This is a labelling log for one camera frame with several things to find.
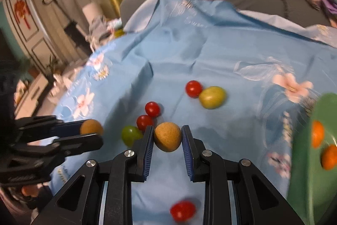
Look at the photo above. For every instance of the white low cabinet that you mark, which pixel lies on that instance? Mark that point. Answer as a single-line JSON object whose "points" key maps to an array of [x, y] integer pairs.
{"points": [[29, 93]]}

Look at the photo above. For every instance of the green round fruit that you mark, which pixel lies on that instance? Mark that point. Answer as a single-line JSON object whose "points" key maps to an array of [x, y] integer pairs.
{"points": [[129, 134]]}

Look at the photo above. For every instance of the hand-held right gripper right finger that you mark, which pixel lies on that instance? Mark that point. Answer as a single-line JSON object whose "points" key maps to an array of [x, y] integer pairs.
{"points": [[187, 153]]}

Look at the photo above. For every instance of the green plastic bowl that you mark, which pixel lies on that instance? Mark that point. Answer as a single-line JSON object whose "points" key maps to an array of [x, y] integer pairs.
{"points": [[302, 177]]}

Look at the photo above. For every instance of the blue floral bed sheet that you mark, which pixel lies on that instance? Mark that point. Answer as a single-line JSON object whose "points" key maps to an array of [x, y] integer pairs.
{"points": [[210, 51]]}

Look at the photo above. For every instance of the purple cloth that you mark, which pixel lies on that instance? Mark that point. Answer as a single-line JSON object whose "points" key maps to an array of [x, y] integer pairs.
{"points": [[330, 5]]}

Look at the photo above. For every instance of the brown round longan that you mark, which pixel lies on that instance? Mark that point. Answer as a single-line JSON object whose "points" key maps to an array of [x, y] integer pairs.
{"points": [[167, 136], [92, 127]]}

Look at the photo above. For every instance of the red hanging door ornament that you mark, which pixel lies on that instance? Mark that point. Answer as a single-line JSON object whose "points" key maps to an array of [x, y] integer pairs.
{"points": [[21, 12]]}

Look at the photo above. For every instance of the red cherry tomato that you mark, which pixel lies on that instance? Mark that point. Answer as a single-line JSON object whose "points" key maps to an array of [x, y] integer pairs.
{"points": [[183, 211], [143, 122], [152, 109], [194, 88]]}

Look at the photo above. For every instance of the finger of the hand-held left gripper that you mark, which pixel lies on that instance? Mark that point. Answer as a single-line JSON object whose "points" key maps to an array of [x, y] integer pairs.
{"points": [[81, 144], [65, 128]]}

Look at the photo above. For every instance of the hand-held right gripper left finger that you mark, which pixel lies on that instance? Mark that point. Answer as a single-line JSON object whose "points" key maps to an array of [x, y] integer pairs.
{"points": [[147, 153]]}

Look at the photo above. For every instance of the white panelled door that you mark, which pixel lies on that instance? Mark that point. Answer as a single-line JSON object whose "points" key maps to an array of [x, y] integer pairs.
{"points": [[31, 35]]}

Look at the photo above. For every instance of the yellow-green round fruit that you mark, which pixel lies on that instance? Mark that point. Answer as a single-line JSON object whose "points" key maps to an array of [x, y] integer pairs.
{"points": [[212, 97]]}

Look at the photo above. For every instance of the orange mandarin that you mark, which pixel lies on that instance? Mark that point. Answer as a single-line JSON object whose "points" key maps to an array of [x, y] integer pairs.
{"points": [[329, 157], [317, 134]]}

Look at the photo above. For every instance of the small potted plant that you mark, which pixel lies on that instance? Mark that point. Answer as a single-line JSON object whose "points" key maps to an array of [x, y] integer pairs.
{"points": [[51, 64]]}

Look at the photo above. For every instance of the clutter pile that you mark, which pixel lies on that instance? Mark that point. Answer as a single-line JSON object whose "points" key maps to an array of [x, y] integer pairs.
{"points": [[100, 28]]}

